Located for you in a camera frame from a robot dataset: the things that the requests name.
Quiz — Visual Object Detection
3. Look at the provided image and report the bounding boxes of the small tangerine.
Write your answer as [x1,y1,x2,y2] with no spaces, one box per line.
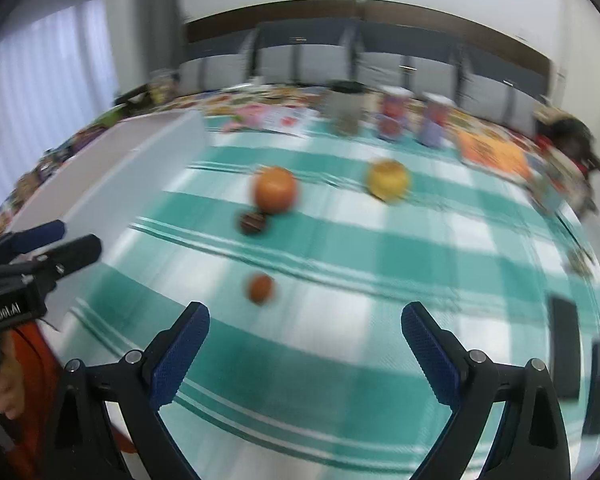
[246,273,276,306]

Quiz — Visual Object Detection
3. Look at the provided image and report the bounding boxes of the clear jar with printed label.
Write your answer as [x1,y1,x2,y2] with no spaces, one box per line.
[527,165,578,216]

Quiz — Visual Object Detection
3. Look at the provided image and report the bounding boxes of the grey sofa pillow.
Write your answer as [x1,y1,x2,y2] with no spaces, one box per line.
[462,50,551,136]
[252,22,356,86]
[355,20,463,106]
[180,55,253,93]

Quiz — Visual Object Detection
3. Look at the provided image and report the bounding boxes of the red apple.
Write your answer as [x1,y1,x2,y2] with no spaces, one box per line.
[252,166,299,213]

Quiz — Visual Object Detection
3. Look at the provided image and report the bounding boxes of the white sheer curtain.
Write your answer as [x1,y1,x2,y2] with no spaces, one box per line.
[0,0,118,231]

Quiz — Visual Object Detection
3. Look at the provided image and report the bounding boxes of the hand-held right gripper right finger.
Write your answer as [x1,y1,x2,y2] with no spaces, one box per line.
[401,301,572,480]

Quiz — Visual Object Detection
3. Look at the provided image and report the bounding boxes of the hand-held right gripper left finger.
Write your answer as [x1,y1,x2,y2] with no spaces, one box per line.
[42,301,212,480]

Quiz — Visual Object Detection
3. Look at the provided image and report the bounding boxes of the white cardboard box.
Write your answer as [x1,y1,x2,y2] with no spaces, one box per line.
[0,109,207,241]

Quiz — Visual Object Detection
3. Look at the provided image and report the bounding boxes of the person's orange clothing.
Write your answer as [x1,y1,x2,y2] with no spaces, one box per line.
[7,320,136,480]

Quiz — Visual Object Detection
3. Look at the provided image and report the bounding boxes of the floral sofa cover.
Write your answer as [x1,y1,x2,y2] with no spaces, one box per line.
[0,82,596,241]

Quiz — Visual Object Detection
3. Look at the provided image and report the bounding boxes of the clear bag of snacks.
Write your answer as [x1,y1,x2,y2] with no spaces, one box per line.
[147,70,178,103]

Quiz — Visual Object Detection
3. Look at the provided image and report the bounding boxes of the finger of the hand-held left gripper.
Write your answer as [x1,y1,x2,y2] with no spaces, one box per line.
[0,219,67,267]
[0,233,103,283]

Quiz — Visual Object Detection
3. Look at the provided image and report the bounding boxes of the clear jar with dark lid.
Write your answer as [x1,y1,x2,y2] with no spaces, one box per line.
[325,80,368,137]

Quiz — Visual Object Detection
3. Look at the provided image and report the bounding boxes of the grey curtain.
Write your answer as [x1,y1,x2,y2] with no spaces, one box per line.
[105,0,186,96]

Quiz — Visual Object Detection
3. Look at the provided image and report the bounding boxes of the metal hair clip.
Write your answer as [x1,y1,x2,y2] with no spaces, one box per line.
[565,247,596,278]

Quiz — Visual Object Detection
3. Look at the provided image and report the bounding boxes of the dark brown round fruit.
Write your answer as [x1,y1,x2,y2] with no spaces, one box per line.
[238,211,270,236]

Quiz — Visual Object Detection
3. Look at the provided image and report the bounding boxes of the brown wooden sofa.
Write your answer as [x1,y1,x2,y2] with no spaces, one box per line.
[115,0,556,136]

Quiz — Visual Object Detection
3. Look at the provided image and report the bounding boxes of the green checkered tablecloth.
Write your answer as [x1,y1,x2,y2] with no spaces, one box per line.
[55,110,600,476]

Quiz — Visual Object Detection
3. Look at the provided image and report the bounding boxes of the dark bag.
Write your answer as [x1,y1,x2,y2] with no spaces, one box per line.
[535,105,600,181]

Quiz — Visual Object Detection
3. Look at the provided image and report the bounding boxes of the pink snack packet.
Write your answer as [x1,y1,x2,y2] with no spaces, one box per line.
[222,102,316,136]

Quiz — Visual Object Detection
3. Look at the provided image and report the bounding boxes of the person's left hand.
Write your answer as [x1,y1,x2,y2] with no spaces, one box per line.
[0,345,23,418]

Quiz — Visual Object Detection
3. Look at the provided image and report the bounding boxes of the orange book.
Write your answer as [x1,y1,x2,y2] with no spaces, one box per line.
[455,127,533,181]

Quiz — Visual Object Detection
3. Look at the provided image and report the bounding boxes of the black smartphone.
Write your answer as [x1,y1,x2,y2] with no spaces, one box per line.
[549,296,582,401]

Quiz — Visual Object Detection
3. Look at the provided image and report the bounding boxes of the yellow apple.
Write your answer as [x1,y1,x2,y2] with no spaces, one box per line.
[367,158,412,204]

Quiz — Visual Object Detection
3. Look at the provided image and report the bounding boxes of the printed can with white lid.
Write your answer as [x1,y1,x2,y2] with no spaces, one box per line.
[417,94,453,147]
[377,87,412,142]

